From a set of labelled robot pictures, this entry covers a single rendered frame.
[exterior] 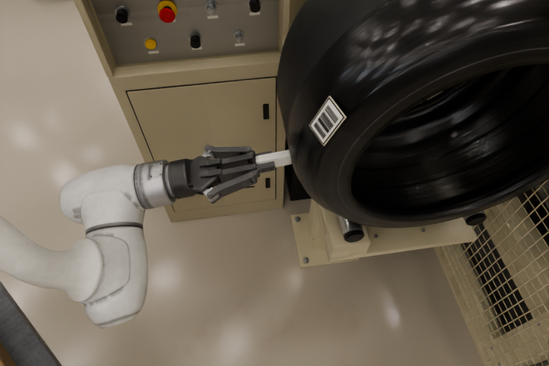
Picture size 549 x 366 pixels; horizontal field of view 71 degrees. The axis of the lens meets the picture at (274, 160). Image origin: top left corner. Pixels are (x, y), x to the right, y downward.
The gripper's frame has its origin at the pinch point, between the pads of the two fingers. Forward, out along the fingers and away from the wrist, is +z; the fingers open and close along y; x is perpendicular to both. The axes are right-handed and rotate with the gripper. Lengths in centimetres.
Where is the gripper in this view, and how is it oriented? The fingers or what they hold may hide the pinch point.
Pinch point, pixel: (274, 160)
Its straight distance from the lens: 75.4
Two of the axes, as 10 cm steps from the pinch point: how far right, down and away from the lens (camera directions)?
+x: 1.4, 5.9, 8.0
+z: 9.8, -2.0, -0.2
